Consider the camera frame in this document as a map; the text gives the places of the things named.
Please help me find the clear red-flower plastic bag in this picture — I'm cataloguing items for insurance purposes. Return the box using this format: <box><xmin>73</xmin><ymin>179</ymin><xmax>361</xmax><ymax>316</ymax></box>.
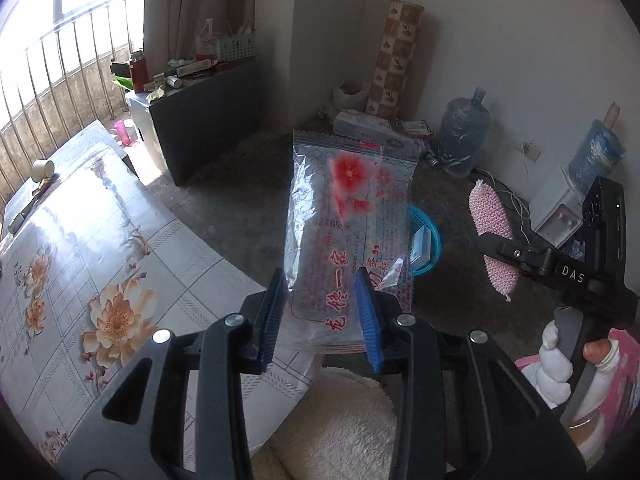
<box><xmin>280</xmin><ymin>131</ymin><xmax>419</xmax><ymax>353</ymax></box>

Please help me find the blue trash basket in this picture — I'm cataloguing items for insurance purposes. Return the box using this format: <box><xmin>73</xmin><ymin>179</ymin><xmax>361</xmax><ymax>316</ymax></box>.
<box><xmin>409</xmin><ymin>205</ymin><xmax>442</xmax><ymax>278</ymax></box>

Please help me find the white-gloved right hand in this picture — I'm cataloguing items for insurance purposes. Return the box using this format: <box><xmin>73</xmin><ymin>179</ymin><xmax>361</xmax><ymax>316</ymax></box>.
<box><xmin>519</xmin><ymin>318</ymin><xmax>623</xmax><ymax>430</ymax></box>

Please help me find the white water dispenser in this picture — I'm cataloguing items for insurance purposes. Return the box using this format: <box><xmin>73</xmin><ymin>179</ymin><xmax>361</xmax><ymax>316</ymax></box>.
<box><xmin>529</xmin><ymin>167</ymin><xmax>584</xmax><ymax>248</ymax></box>

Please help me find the water jug on dispenser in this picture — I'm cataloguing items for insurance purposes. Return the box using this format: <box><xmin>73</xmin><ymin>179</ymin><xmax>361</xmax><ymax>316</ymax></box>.
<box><xmin>567</xmin><ymin>102</ymin><xmax>626</xmax><ymax>197</ymax></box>

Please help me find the blue white box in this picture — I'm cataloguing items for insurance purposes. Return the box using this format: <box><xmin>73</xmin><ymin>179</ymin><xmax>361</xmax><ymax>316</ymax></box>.
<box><xmin>410</xmin><ymin>226</ymin><xmax>432</xmax><ymax>266</ymax></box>

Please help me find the empty water jug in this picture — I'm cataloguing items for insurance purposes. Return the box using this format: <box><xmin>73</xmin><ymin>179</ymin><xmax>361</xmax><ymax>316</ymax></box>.
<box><xmin>430</xmin><ymin>87</ymin><xmax>491</xmax><ymax>179</ymax></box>

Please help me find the white paper cup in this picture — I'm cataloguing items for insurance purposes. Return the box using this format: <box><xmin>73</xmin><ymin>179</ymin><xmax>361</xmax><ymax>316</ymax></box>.
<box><xmin>32</xmin><ymin>159</ymin><xmax>55</xmax><ymax>183</ymax></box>

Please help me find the toilet paper pack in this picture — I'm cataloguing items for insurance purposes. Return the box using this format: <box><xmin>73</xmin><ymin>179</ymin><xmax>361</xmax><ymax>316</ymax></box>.
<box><xmin>333</xmin><ymin>108</ymin><xmax>433</xmax><ymax>146</ymax></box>

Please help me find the dark grey cabinet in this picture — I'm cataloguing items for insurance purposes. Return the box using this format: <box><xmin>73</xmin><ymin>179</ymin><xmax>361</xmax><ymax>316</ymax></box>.
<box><xmin>125</xmin><ymin>60</ymin><xmax>262</xmax><ymax>186</ymax></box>

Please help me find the patterned rolled mat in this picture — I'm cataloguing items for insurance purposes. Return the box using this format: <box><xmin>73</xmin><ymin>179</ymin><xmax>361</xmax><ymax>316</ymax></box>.
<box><xmin>364</xmin><ymin>0</ymin><xmax>424</xmax><ymax>119</ymax></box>

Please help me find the red canister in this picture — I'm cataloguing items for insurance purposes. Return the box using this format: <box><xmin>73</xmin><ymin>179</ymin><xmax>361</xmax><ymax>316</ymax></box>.
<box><xmin>129</xmin><ymin>50</ymin><xmax>150</xmax><ymax>92</ymax></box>

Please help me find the green plastic basket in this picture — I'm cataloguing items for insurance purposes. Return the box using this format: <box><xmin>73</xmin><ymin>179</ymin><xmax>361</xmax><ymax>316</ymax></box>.
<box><xmin>216</xmin><ymin>32</ymin><xmax>255</xmax><ymax>63</ymax></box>

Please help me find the grey curtain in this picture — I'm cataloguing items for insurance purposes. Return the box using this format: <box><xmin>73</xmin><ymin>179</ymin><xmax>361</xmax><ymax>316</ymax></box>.
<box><xmin>142</xmin><ymin>0</ymin><xmax>255</xmax><ymax>74</ymax></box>

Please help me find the white power cable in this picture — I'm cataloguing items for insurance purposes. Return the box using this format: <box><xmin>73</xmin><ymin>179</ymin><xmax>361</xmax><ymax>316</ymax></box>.
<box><xmin>479</xmin><ymin>167</ymin><xmax>534</xmax><ymax>246</ymax></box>

